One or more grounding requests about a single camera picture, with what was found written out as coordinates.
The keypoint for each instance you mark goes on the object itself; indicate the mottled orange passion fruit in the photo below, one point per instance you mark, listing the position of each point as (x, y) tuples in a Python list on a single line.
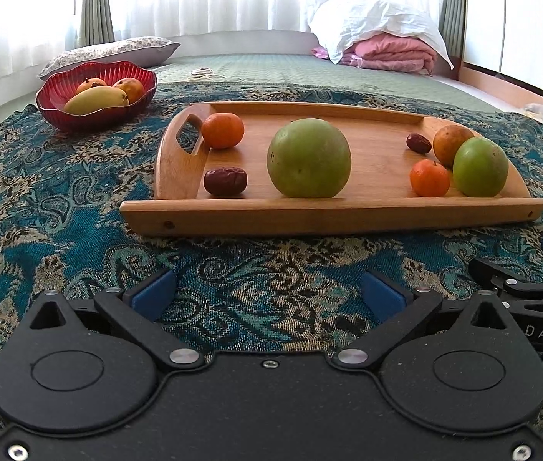
[(449, 143)]

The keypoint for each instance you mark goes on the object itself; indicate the folded pink blanket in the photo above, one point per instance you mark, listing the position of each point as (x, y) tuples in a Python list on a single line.
[(396, 55)]

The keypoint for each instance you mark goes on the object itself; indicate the red date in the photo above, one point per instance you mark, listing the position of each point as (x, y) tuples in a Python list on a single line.
[(225, 181), (418, 142)]

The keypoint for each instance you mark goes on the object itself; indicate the green woven mat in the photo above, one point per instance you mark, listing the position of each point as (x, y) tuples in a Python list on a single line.
[(300, 69)]

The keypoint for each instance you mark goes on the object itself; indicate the floral grey pillow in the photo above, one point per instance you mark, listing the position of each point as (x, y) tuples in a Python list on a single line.
[(108, 53)]

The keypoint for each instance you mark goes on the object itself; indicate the green curtain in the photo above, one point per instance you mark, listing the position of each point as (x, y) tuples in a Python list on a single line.
[(96, 5), (453, 14)]

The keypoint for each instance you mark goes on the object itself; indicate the large green round fruit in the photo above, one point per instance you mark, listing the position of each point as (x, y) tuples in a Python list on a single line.
[(308, 158)]

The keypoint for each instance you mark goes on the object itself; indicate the small green round fruit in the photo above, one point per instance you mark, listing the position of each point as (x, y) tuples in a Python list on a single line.
[(480, 168)]

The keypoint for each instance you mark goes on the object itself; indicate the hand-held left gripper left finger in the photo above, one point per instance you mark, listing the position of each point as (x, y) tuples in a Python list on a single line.
[(154, 294)]

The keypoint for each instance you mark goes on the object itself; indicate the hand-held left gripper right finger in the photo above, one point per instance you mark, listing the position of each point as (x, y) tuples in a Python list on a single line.
[(383, 294)]

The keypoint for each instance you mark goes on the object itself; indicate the wooden serving tray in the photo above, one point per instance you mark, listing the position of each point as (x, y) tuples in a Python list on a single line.
[(377, 209)]

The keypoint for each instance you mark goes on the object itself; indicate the tangerine with stem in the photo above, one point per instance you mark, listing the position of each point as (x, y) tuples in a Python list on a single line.
[(222, 130)]

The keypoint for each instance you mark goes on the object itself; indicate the small tangerine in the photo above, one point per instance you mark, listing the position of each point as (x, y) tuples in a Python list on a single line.
[(429, 178)]

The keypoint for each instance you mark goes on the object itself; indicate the white wardrobe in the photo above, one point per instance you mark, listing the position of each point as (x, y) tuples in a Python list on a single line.
[(521, 14)]

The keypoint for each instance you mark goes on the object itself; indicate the red glass bowl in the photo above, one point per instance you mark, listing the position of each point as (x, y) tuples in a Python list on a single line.
[(94, 120)]

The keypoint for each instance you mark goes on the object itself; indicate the teal patterned blanket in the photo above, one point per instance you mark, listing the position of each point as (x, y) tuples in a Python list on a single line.
[(60, 211)]

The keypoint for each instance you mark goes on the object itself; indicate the white and pink bedding pile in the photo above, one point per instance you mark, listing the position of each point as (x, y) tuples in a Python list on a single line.
[(377, 21)]

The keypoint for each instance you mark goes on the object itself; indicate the small orange-red fruit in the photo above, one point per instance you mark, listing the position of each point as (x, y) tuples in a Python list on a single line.
[(130, 88), (90, 85)]

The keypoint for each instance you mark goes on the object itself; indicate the yellow mango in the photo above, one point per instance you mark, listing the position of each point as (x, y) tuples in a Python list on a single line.
[(96, 100)]

